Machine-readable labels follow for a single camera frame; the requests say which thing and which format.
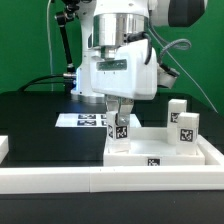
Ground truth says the black cable bundle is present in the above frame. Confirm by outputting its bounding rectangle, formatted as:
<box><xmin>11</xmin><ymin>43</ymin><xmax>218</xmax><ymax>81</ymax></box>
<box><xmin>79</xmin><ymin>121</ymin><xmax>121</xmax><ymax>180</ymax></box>
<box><xmin>17</xmin><ymin>73</ymin><xmax>77</xmax><ymax>93</ymax></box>

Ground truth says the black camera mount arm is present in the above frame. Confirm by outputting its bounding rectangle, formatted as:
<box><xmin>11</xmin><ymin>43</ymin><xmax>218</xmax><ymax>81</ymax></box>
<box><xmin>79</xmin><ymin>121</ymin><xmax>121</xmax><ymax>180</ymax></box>
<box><xmin>54</xmin><ymin>0</ymin><xmax>88</xmax><ymax>80</ymax></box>

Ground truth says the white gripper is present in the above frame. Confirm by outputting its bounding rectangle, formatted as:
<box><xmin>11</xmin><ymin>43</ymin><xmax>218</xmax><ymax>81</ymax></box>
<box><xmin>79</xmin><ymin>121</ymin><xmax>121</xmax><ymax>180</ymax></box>
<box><xmin>90</xmin><ymin>39</ymin><xmax>157</xmax><ymax>126</ymax></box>

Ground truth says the thin white cable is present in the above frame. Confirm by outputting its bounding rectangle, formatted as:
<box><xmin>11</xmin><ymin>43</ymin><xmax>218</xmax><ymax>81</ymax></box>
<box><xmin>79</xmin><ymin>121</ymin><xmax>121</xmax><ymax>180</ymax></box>
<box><xmin>45</xmin><ymin>0</ymin><xmax>56</xmax><ymax>92</ymax></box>

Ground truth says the white U-shaped fence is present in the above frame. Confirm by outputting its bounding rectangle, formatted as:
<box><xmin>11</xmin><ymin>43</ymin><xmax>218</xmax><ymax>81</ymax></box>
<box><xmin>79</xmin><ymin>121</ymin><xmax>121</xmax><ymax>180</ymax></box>
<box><xmin>0</xmin><ymin>138</ymin><xmax>224</xmax><ymax>194</ymax></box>

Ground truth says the white marker sheet with tags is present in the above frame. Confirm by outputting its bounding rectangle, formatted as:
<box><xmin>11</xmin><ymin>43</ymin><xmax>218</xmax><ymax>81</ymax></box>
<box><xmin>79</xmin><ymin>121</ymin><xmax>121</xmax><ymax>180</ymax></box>
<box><xmin>55</xmin><ymin>113</ymin><xmax>142</xmax><ymax>128</ymax></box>

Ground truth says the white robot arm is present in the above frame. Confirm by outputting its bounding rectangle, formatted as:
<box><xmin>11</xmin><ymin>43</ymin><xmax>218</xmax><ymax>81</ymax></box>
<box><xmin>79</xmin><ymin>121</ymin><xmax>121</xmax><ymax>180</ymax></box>
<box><xmin>60</xmin><ymin>0</ymin><xmax>208</xmax><ymax>126</ymax></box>

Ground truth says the white square table top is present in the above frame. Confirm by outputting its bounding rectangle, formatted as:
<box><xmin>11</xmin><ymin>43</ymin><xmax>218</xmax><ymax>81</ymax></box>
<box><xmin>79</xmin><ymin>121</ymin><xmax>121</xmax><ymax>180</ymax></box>
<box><xmin>103</xmin><ymin>127</ymin><xmax>205</xmax><ymax>166</ymax></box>

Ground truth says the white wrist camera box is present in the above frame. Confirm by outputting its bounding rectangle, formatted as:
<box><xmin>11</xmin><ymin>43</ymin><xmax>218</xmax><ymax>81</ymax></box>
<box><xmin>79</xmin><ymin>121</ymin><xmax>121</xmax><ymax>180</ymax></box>
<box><xmin>157</xmin><ymin>64</ymin><xmax>180</xmax><ymax>89</ymax></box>

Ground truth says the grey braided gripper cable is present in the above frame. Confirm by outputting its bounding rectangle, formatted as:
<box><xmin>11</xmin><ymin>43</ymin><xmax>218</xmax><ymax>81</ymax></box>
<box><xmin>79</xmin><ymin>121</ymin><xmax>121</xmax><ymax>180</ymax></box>
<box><xmin>126</xmin><ymin>19</ymin><xmax>193</xmax><ymax>68</ymax></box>

